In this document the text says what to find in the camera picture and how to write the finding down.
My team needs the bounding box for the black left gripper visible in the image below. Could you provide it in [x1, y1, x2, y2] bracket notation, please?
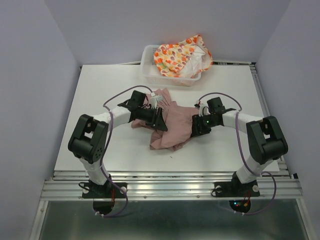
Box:
[137, 106, 168, 132]

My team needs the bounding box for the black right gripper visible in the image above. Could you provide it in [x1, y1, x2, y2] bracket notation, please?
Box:
[188, 113, 218, 138]

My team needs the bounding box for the pink skirt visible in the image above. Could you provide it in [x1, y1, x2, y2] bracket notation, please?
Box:
[131, 89, 201, 152]

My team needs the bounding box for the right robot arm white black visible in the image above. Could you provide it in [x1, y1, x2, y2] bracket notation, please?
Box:
[191, 97, 289, 198]

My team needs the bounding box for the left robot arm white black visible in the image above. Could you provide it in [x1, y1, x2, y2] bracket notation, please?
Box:
[68, 90, 168, 198]

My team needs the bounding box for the white plastic basket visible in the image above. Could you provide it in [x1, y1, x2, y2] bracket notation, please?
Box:
[140, 45, 202, 87]

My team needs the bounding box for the orange floral skirt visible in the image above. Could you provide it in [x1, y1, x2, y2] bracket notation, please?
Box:
[153, 34, 213, 79]

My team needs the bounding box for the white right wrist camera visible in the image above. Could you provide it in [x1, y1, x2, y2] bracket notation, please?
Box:
[194, 100, 210, 117]

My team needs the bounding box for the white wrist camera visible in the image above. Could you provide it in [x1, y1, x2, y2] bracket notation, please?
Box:
[148, 92, 164, 109]
[194, 100, 210, 117]

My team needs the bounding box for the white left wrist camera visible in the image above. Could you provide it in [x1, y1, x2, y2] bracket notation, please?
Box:
[148, 92, 164, 109]

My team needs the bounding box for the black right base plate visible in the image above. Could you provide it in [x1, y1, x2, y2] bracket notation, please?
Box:
[211, 180, 260, 214]

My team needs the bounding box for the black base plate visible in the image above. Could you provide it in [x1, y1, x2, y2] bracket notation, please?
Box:
[211, 180, 260, 214]
[78, 181, 126, 217]

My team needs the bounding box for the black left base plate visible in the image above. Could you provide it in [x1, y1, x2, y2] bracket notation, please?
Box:
[78, 181, 126, 217]

